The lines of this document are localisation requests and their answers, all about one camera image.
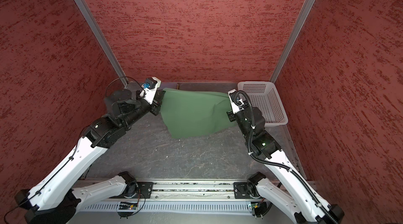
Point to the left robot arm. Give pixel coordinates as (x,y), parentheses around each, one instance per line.
(55,200)

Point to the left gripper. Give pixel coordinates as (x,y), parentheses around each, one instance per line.
(156,103)

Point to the small circuit board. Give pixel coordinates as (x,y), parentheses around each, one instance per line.
(259,207)
(128,206)

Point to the right corner aluminium post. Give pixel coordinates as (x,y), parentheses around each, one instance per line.
(300,21)

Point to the corner aluminium post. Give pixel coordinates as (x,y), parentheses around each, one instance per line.
(97,32)
(300,21)

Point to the white plastic basket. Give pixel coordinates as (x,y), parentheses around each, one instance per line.
(265,96)

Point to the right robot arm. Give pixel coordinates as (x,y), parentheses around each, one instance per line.
(266,150)

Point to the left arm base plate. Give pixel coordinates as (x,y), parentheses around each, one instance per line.
(144,189)

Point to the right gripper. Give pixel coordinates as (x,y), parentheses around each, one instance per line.
(232,116)

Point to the green skirt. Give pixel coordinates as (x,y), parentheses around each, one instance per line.
(195,113)

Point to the left small circuit board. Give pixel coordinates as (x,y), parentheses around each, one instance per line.
(128,206)

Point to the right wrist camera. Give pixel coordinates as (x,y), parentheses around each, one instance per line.
(236,102)

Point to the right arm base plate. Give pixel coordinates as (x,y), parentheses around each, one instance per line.
(246,190)

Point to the right small circuit board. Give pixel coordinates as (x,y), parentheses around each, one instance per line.
(259,207)

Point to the aluminium front rail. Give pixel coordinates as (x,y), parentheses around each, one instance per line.
(190,190)

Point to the left corner aluminium post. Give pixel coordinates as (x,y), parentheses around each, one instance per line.
(97,32)

